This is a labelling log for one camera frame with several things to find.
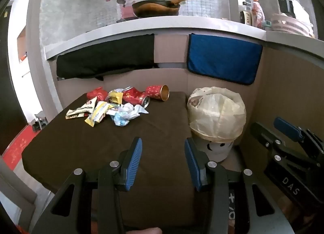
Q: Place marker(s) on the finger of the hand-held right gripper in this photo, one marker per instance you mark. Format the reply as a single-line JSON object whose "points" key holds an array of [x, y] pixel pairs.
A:
{"points": [[264, 135], [287, 128]]}

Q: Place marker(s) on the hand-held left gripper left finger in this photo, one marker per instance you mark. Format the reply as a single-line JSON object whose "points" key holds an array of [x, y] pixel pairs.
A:
{"points": [[133, 165]]}

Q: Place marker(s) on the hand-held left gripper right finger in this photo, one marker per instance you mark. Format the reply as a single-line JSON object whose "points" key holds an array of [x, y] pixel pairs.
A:
{"points": [[193, 166]]}

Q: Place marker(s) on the crushed red drink can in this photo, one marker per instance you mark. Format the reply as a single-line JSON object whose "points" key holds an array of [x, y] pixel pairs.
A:
{"points": [[135, 97]]}

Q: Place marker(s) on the red patterned paper cup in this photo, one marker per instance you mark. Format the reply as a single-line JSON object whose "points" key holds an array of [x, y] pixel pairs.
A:
{"points": [[155, 92]]}

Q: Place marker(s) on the red plastic bag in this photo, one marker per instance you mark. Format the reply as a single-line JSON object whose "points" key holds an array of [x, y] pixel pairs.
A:
{"points": [[97, 93]]}

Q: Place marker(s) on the beige side board panel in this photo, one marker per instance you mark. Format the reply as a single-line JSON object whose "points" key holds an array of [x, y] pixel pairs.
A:
{"points": [[283, 82]]}

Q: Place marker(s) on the crumpled blue white wrapper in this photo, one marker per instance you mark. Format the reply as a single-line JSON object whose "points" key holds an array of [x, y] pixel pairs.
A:
{"points": [[121, 119]]}

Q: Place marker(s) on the crumpled white plastic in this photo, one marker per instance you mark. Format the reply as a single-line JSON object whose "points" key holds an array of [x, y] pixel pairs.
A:
{"points": [[135, 111]]}

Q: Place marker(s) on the yellow and white wrapper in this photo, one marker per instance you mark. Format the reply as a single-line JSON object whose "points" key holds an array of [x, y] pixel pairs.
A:
{"points": [[97, 114]]}

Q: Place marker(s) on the small yellow wrapper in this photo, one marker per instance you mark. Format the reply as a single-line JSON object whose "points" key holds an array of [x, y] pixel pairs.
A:
{"points": [[115, 96]]}

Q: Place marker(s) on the white and brown wrapper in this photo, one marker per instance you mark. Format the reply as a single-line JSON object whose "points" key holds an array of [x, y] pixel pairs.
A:
{"points": [[78, 111]]}

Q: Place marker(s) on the blue towel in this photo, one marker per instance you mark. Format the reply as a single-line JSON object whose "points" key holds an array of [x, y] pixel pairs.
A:
{"points": [[224, 59]]}

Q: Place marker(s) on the pink plastic basket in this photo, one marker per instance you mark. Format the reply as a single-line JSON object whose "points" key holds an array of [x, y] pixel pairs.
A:
{"points": [[291, 26]]}

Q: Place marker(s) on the black cloth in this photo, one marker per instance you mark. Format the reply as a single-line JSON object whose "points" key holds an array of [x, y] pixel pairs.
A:
{"points": [[106, 56]]}

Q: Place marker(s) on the plastic bottle with orange cap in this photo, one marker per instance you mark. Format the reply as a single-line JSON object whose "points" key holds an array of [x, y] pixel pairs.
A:
{"points": [[258, 14]]}

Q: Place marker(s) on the red floor mat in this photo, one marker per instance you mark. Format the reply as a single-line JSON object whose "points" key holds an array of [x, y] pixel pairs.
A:
{"points": [[17, 147]]}

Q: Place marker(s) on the dark sauce jar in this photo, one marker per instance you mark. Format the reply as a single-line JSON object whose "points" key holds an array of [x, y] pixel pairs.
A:
{"points": [[245, 18]]}

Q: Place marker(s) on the beige back board panel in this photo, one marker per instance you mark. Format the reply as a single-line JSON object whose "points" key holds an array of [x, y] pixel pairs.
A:
{"points": [[169, 49]]}

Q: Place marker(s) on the white plastic bag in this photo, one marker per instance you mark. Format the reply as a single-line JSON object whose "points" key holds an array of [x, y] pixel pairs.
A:
{"points": [[301, 8]]}

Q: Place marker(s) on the black utensil holder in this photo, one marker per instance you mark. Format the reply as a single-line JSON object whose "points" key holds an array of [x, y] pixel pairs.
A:
{"points": [[285, 6]]}

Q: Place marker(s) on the white stone counter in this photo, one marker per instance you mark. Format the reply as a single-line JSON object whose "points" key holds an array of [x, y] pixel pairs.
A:
{"points": [[157, 28]]}

